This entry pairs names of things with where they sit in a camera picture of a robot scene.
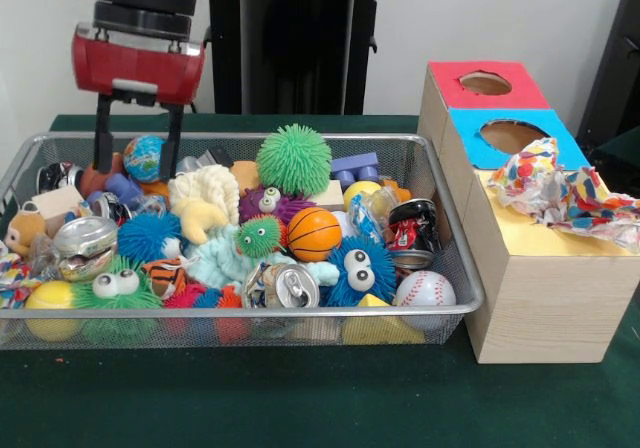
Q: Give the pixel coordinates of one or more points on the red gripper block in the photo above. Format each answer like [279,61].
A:
[140,70]

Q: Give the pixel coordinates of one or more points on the wooden box with three holes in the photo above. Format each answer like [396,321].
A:
[550,308]

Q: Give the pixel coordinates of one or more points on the globe print ball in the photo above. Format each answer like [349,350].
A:
[142,160]

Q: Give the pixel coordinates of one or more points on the green spiky ball with eyes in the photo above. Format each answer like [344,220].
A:
[115,283]

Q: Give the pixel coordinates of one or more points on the plain green spiky ball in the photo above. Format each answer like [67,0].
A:
[295,160]

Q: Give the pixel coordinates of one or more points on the yellow foam ball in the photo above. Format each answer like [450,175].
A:
[50,295]

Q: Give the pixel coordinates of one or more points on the small orange basketball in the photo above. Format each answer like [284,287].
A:
[314,234]

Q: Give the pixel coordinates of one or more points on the crushed silver drink can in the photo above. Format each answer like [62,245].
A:
[290,288]

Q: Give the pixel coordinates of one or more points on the blue spiky ball with eyes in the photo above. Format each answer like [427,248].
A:
[337,278]

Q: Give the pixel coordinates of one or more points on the crushed black red can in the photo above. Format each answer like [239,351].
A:
[415,233]

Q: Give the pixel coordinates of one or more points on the white baseball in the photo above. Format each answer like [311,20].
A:
[425,290]

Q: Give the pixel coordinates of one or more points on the black stand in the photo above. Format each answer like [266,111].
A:
[615,68]

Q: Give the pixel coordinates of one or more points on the side table with green cloth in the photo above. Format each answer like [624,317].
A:
[620,150]

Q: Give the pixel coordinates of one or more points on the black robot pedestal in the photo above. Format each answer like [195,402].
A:
[300,58]

